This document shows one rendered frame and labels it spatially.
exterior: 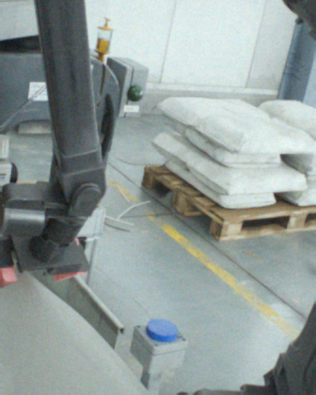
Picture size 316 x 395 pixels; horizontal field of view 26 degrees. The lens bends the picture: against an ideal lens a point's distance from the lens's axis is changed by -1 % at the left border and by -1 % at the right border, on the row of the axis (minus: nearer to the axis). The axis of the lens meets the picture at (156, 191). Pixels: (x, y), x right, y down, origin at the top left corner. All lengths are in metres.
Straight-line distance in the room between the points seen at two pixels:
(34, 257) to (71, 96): 0.29
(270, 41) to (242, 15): 0.47
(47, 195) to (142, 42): 5.09
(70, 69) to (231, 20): 5.69
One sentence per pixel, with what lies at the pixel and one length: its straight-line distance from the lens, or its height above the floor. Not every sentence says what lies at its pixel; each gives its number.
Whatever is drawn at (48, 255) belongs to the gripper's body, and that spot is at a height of 1.08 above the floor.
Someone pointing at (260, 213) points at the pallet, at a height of 0.14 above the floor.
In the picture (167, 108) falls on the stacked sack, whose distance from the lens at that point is 4.22.
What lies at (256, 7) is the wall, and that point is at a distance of 6.65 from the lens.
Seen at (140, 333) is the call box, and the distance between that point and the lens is 1.35.
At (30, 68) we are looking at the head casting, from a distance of 1.11.
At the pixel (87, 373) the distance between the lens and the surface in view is 0.97.
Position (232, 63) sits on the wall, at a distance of 6.63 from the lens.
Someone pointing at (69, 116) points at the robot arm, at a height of 1.32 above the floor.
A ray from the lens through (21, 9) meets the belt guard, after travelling 1.07.
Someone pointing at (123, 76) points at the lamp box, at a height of 1.31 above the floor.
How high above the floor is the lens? 1.56
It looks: 21 degrees down
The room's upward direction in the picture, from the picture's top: 12 degrees clockwise
